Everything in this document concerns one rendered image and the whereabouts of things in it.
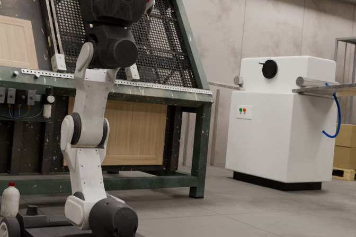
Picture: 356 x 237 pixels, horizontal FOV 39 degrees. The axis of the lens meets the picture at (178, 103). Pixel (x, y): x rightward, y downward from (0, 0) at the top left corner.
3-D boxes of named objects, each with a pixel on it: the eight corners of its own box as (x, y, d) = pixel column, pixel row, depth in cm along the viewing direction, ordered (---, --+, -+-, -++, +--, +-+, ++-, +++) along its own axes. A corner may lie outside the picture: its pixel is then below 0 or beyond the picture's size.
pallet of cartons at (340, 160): (313, 166, 777) (317, 121, 778) (385, 180, 674) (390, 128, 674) (273, 166, 731) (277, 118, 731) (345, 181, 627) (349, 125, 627)
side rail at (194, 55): (195, 95, 427) (203, 89, 419) (164, -9, 470) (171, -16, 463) (202, 96, 432) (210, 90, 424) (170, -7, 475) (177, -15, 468)
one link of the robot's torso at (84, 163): (119, 222, 213) (112, 114, 227) (75, 225, 202) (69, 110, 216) (104, 226, 225) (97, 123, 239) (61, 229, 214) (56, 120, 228)
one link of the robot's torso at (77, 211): (125, 231, 208) (128, 199, 208) (80, 234, 197) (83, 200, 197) (104, 219, 225) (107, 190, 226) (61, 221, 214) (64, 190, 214)
